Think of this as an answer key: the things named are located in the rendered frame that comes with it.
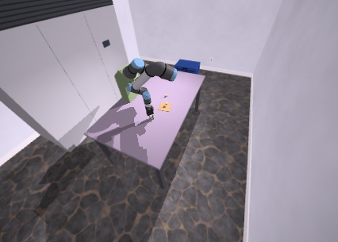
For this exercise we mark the peach flat mat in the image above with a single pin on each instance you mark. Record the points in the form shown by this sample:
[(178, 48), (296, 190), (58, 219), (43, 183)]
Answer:
[(167, 108)]

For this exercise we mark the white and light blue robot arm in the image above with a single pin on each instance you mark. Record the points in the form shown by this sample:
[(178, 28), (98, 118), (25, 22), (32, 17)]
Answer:
[(147, 71)]

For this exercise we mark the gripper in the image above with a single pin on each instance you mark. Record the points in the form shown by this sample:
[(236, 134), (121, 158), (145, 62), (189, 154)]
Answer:
[(149, 109)]

